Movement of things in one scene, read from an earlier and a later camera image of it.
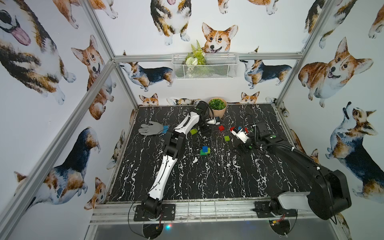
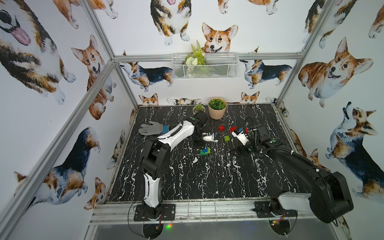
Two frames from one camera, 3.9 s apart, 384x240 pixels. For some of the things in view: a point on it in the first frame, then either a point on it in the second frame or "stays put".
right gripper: (240, 137) stays put
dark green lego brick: (202, 153) stays put
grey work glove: (154, 128) stays put
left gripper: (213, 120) -> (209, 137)
